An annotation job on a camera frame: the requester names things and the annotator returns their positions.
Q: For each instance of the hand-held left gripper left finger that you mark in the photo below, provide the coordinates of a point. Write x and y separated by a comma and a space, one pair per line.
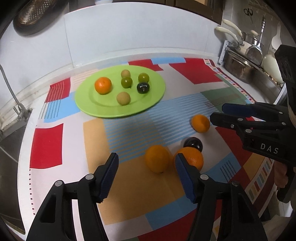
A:
108, 176

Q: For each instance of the white rice paddle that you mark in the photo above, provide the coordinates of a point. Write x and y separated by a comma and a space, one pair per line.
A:
275, 40

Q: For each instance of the person's right hand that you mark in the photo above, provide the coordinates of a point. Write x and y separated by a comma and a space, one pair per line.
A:
281, 176

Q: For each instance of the stainless steel sink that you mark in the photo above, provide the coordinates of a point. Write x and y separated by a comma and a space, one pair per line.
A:
9, 162

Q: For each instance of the large steel pot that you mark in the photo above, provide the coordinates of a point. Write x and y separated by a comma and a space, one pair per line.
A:
235, 67

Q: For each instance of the black scissors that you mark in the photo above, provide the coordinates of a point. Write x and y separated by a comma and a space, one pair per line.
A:
248, 12

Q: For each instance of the dark wooden cabinet door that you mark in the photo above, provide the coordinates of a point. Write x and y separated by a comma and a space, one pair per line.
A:
198, 9

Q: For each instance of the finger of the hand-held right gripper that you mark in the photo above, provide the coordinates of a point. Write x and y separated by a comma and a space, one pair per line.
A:
233, 108
222, 119

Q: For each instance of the yellow-brown plum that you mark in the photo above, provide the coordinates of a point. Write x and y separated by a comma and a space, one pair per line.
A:
123, 98
125, 73

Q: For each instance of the green plate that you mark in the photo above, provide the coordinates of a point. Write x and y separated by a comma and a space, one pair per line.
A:
97, 104

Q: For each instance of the orange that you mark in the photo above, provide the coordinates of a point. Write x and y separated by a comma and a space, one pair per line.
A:
103, 85
157, 158
200, 123
194, 157

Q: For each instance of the slim chrome gooseneck faucet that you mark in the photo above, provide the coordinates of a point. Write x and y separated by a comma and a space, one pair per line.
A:
20, 110

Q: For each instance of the white ceramic jug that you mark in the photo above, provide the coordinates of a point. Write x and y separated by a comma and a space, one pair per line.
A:
271, 68

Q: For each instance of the colourful patterned tablecloth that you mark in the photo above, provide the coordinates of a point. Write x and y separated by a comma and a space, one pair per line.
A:
129, 139

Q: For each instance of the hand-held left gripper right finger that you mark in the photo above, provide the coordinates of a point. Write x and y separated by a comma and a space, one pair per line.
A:
185, 178

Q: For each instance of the green plum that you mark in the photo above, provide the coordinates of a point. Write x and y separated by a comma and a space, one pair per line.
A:
143, 77
126, 82

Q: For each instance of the small steel saucepan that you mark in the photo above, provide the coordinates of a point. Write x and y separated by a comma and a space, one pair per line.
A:
249, 38

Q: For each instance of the perforated metal colander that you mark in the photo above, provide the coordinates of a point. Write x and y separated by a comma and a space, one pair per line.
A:
34, 16

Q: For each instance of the metal scoop ladle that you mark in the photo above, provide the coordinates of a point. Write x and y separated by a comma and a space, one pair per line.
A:
254, 54

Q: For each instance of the dark purple plum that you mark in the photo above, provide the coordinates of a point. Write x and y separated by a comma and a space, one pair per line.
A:
193, 143
143, 87

